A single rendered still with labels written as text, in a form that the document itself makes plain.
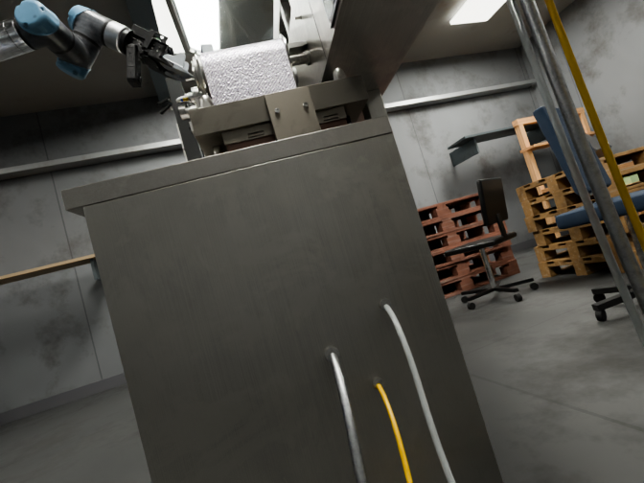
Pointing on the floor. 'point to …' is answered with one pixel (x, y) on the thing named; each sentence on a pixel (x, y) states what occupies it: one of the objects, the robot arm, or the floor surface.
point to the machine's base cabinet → (287, 324)
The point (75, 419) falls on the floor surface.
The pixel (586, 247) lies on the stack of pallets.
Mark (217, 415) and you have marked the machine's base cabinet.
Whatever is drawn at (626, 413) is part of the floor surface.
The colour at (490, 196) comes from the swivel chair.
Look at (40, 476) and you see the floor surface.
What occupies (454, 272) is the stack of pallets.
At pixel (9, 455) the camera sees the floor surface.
